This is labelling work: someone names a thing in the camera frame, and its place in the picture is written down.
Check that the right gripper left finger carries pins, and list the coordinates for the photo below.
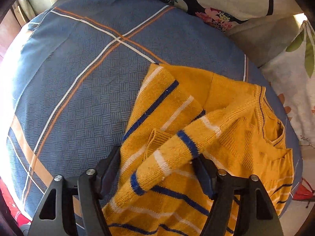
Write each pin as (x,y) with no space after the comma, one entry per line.
(67,198)

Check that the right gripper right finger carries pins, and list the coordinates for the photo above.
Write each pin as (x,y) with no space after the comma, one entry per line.
(255,213)

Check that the yellow striped knit sweater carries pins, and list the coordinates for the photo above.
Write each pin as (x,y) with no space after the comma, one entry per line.
(179,114)

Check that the red bag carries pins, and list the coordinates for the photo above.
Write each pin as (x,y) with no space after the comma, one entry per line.
(304,192)

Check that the blue plaid bed sheet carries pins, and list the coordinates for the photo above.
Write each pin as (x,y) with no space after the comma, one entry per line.
(71,88)

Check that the leaf print pillow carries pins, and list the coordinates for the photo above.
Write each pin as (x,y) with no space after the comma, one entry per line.
(291,75)

